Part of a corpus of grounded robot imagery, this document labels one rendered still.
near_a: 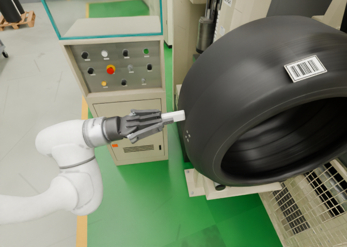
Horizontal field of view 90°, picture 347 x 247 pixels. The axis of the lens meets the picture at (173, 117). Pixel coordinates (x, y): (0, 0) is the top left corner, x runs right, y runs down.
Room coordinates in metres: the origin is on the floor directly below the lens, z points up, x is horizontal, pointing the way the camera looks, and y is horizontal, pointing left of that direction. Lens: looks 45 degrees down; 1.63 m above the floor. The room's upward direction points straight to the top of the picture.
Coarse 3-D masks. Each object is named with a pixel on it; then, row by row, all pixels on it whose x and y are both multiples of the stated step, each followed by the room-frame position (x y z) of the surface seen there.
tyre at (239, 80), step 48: (240, 48) 0.43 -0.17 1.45; (288, 48) 0.36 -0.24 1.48; (336, 48) 0.34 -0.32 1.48; (192, 96) 0.40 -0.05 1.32; (240, 96) 0.30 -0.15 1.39; (288, 96) 0.28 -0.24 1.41; (336, 96) 0.29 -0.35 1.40; (192, 144) 0.30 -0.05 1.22; (240, 144) 0.52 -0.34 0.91; (288, 144) 0.46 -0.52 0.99; (336, 144) 0.34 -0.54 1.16
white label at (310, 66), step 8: (312, 56) 0.32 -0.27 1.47; (288, 64) 0.32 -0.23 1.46; (296, 64) 0.31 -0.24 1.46; (304, 64) 0.31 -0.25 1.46; (312, 64) 0.31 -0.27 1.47; (320, 64) 0.30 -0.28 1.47; (288, 72) 0.30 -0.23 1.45; (296, 72) 0.30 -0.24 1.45; (304, 72) 0.30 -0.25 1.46; (312, 72) 0.29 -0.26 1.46; (320, 72) 0.29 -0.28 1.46; (296, 80) 0.28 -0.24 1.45
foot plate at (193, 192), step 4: (188, 172) 0.83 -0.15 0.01; (192, 172) 0.83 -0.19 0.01; (188, 176) 0.79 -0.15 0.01; (192, 176) 0.79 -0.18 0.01; (188, 180) 0.75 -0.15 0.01; (192, 180) 0.75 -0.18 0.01; (188, 184) 0.71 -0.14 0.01; (192, 184) 0.71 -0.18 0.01; (188, 188) 0.67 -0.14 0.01; (192, 188) 0.67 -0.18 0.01; (196, 188) 0.67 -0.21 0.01; (200, 188) 0.67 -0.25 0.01; (188, 192) 0.64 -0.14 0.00; (192, 192) 0.63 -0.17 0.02; (196, 192) 0.64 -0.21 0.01; (200, 192) 0.64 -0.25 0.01; (204, 192) 0.64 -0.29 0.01
